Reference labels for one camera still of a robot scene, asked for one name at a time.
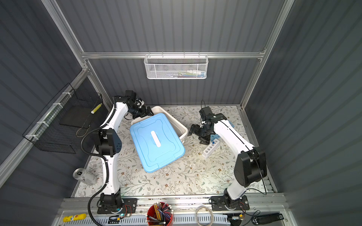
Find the metal can at edge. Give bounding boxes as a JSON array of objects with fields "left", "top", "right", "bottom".
[{"left": 73, "top": 168, "right": 98, "bottom": 186}]

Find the black device on shelf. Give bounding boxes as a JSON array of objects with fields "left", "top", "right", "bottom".
[{"left": 251, "top": 213, "right": 284, "bottom": 226}]

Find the red pencil cup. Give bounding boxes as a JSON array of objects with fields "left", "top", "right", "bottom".
[{"left": 146, "top": 202, "right": 174, "bottom": 226}]

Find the black wire side basket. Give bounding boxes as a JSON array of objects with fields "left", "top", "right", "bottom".
[{"left": 23, "top": 86, "right": 107, "bottom": 154}]

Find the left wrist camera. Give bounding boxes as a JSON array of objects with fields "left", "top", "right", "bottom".
[{"left": 125, "top": 90, "right": 144, "bottom": 108}]

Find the white wire wall basket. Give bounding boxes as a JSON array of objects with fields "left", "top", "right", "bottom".
[{"left": 144, "top": 55, "right": 209, "bottom": 80}]

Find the blue plastic bin lid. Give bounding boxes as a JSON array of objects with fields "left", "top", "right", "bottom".
[{"left": 130, "top": 113, "right": 186, "bottom": 173}]

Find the coiled white cable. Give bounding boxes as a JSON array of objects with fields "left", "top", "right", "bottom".
[{"left": 195, "top": 205, "right": 215, "bottom": 226}]

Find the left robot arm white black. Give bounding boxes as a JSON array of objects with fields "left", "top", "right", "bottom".
[{"left": 91, "top": 90, "right": 154, "bottom": 213}]

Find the yellow marker bottle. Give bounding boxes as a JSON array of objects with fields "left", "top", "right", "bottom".
[{"left": 63, "top": 213, "right": 87, "bottom": 223}]

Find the yellow marker in basket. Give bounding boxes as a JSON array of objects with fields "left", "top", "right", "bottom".
[{"left": 90, "top": 103, "right": 103, "bottom": 114}]

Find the blue test tube rack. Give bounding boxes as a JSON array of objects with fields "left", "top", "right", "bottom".
[{"left": 210, "top": 121, "right": 235, "bottom": 141}]

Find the white plastic storage bin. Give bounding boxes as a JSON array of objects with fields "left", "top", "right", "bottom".
[{"left": 131, "top": 105, "right": 189, "bottom": 144}]

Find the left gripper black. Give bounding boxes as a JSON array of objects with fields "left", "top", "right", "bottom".
[{"left": 129, "top": 106, "right": 153, "bottom": 121}]

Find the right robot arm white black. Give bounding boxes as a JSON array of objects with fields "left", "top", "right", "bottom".
[{"left": 188, "top": 107, "right": 267, "bottom": 211}]

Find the white test tube rack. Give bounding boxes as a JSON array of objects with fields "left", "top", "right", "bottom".
[{"left": 202, "top": 139, "right": 220, "bottom": 159}]

